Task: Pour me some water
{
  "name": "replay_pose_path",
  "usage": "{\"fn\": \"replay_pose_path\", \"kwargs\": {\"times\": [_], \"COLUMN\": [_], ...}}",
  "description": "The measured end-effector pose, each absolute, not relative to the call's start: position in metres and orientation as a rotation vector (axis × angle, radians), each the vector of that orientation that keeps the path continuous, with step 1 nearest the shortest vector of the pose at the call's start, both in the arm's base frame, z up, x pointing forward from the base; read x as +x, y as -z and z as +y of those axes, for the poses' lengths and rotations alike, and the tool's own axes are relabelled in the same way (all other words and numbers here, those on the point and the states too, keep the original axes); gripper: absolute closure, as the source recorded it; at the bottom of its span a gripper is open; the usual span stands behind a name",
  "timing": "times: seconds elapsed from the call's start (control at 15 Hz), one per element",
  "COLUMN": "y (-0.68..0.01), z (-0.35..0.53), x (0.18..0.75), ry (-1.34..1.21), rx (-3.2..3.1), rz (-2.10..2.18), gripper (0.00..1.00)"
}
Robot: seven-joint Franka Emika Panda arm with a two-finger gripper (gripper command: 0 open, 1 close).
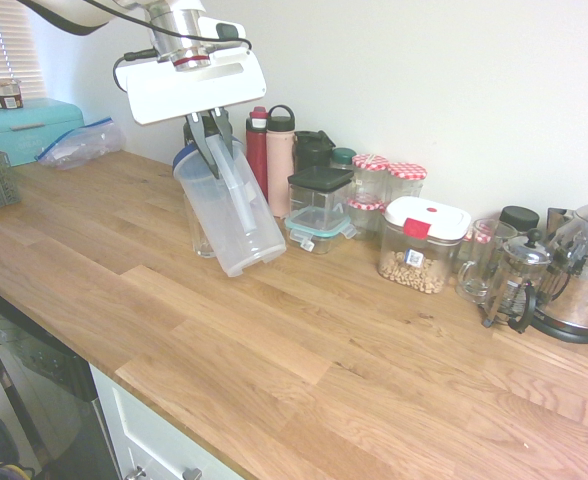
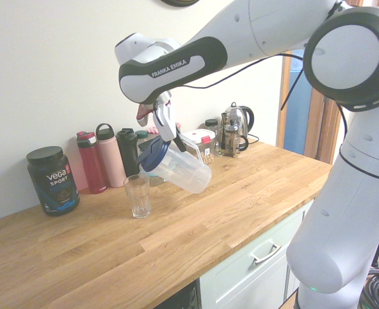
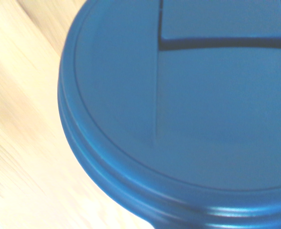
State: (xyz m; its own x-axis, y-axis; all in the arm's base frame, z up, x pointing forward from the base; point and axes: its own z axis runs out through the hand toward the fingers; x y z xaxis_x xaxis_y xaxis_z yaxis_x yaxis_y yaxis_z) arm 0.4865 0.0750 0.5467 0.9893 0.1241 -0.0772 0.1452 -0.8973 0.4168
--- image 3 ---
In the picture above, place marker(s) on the clear pitcher with blue lid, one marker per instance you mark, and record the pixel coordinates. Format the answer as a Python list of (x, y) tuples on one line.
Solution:
[(178, 107)]

